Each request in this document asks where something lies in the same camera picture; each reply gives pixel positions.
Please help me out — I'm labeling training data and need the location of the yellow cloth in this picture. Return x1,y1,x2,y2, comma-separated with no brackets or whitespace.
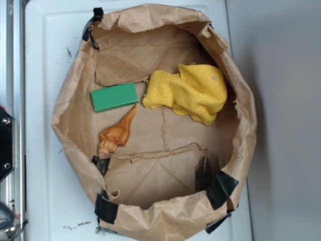
142,64,228,126

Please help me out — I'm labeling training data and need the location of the aluminium frame rail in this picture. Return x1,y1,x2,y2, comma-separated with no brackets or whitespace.
1,1,28,240

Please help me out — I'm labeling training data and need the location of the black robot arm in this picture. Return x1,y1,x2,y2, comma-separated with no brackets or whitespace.
0,105,15,182

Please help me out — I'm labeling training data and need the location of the brown paper bag tray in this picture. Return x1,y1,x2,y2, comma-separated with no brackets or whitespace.
52,4,257,240

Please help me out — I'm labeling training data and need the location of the green rectangular block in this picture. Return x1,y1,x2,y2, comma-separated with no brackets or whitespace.
91,83,138,112

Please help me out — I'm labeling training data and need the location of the white plastic table tray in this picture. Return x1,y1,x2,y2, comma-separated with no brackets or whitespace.
25,1,252,240

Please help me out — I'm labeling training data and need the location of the orange spiral seashell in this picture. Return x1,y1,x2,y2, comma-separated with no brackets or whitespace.
98,104,138,157

